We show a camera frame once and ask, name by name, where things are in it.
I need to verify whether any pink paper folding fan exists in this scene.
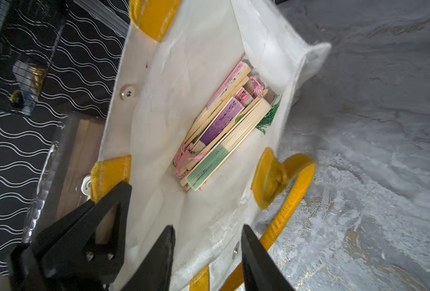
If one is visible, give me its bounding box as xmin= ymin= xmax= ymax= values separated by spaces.
xmin=234 ymin=76 xmax=268 ymax=107

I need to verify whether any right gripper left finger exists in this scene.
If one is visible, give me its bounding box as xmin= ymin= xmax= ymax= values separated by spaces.
xmin=122 ymin=225 xmax=175 ymax=291

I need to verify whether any purple paper folding fan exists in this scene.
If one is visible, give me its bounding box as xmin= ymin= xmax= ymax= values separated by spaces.
xmin=191 ymin=98 xmax=244 ymax=154

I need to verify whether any pink tassel folding fan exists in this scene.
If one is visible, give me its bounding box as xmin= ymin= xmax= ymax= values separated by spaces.
xmin=173 ymin=61 xmax=251 ymax=178

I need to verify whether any black wire wall basket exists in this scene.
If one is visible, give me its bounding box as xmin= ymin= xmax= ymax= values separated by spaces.
xmin=0 ymin=1 xmax=69 ymax=116

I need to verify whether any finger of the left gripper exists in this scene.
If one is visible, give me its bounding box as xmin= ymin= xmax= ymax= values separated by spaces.
xmin=31 ymin=181 xmax=132 ymax=284

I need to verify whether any green paper folding fan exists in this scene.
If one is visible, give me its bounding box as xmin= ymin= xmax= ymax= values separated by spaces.
xmin=180 ymin=98 xmax=272 ymax=192

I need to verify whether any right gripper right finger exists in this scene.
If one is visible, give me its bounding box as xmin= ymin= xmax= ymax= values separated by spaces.
xmin=241 ymin=224 xmax=295 ymax=291

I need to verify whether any brown lidded storage box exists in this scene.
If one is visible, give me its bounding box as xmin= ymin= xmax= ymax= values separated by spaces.
xmin=22 ymin=113 xmax=105 ymax=244

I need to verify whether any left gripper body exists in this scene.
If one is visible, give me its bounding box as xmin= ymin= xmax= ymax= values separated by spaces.
xmin=0 ymin=244 xmax=108 ymax=291

